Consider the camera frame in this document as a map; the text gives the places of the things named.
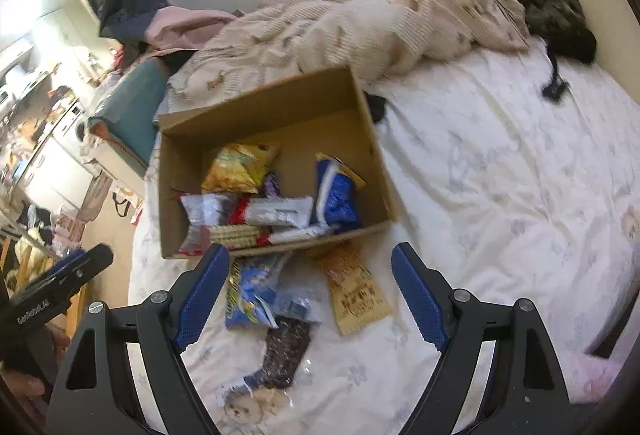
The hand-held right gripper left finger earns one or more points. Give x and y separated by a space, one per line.
205 295

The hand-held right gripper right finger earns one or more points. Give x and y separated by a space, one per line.
420 300

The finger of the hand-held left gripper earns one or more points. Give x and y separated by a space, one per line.
87 262

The blue popcorn bag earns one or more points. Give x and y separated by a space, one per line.
250 290

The tan snack packet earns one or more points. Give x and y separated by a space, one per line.
357 300

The yellow checkered biscuit packet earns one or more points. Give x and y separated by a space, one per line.
235 235

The brown white wafer packet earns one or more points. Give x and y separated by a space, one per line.
205 210

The red white snack packet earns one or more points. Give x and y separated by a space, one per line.
240 213

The translucent pale snack packet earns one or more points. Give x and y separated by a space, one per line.
300 307

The dark brown speckled packet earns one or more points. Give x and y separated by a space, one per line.
285 350

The white grey snack packet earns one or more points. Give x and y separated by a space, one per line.
280 211

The long white snack packet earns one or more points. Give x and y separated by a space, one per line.
300 233

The small purple snack packet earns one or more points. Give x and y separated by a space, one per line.
271 187

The blue white snack packet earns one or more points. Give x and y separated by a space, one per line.
337 202

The orange yellow chip bag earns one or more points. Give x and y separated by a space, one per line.
235 170

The brown cardboard box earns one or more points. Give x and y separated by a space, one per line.
320 115

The person's left hand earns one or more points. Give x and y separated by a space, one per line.
25 385

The white tote bag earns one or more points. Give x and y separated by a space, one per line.
125 205

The white cabinet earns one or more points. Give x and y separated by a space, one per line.
50 175

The white washing machine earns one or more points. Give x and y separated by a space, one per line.
72 127

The white floral bed sheet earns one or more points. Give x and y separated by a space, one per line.
500 190

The black tassel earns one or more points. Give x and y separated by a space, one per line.
555 90

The pink cloth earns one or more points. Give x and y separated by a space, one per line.
175 27

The beige printed blanket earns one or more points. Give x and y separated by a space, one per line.
350 15

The dark fuzzy cloth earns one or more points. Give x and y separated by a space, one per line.
545 0

